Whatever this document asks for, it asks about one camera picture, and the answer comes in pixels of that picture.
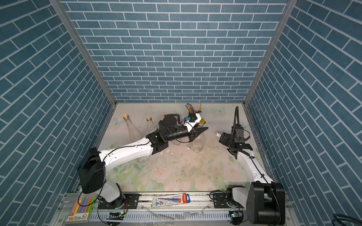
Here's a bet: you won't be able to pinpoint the tall gold-capped glass bottle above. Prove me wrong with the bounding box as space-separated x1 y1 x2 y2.
191 118 205 153

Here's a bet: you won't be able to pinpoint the short corked glass bottle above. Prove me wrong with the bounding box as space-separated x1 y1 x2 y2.
146 116 158 134

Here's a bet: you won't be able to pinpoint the clear glass bottle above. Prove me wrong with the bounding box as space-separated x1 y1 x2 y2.
123 114 143 142

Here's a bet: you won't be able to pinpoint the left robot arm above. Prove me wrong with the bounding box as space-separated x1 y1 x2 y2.
77 113 208 209

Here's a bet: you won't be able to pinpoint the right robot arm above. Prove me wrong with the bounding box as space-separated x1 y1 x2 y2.
219 106 286 226

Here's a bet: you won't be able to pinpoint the pens in bucket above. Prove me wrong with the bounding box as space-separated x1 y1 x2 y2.
185 103 201 114

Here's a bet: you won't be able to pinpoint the coloured highlighter pack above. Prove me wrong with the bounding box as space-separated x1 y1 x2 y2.
66 193 98 224

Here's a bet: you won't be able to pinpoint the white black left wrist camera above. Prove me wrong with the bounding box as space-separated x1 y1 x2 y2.
184 113 202 132

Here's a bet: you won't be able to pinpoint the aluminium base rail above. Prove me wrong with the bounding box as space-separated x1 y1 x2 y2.
50 191 292 225

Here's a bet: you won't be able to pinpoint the black cable bottom right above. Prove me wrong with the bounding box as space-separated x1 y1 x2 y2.
331 213 362 226

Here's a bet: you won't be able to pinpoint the aluminium corner post right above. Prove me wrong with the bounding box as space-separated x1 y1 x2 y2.
243 0 298 106

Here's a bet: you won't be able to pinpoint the aluminium corner post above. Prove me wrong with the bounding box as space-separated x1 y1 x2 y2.
243 0 298 106
49 0 117 107

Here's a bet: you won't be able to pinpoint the aluminium corner post left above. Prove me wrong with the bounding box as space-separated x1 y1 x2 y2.
49 0 117 107

